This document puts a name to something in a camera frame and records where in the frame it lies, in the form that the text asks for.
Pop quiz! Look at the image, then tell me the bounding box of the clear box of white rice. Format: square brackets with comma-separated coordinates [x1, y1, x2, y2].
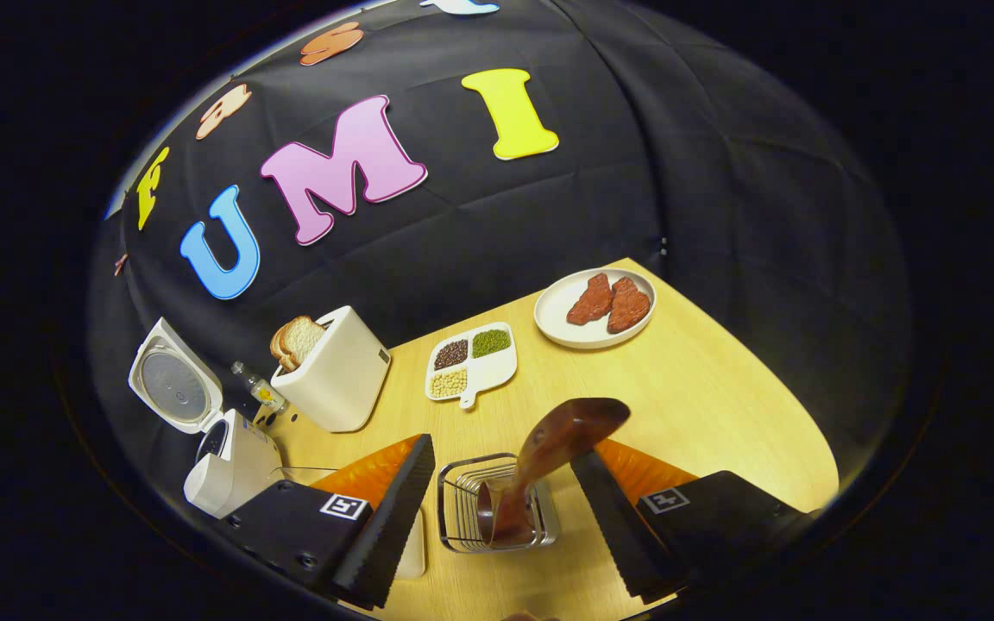
[281, 464, 427, 580]

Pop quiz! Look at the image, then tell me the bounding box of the red meat piece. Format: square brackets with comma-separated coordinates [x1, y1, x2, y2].
[566, 273, 614, 327]
[607, 277, 652, 336]

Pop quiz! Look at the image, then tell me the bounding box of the white round plate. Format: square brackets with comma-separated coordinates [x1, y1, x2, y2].
[533, 267, 657, 350]

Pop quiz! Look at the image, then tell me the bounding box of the white rice cooker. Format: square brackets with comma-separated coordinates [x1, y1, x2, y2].
[128, 317, 286, 520]

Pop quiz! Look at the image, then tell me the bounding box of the black backdrop cloth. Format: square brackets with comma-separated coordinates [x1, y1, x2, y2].
[87, 0, 912, 518]

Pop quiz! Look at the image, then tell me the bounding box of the white divided bean dish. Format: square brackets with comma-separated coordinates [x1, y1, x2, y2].
[425, 322, 519, 410]

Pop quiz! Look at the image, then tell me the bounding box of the metal wire chopstick holder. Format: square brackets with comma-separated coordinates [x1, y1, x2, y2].
[437, 452, 561, 555]

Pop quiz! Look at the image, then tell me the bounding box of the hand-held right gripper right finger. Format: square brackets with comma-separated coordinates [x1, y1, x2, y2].
[568, 440, 808, 605]

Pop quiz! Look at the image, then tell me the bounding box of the brown wooden spoon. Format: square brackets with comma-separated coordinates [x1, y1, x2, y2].
[475, 397, 632, 547]

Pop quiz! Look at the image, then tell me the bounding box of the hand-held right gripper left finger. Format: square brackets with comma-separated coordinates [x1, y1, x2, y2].
[217, 433, 437, 612]

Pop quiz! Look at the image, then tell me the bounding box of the small glass bottle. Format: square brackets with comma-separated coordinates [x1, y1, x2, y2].
[231, 361, 288, 413]

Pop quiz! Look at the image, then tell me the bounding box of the bread slice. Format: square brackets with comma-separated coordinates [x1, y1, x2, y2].
[280, 316, 328, 367]
[270, 324, 299, 372]

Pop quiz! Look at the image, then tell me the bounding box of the white toaster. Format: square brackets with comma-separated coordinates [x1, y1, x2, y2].
[271, 305, 393, 434]

